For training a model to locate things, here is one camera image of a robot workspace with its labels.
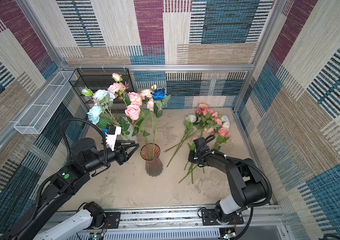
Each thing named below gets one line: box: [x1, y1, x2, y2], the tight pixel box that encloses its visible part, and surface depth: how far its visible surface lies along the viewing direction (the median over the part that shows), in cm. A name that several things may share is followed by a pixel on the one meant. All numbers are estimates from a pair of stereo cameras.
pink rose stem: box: [125, 104, 150, 157], surface depth 61 cm
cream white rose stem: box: [146, 99, 155, 157], surface depth 71 cm
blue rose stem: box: [150, 88, 171, 157], surface depth 69 cm
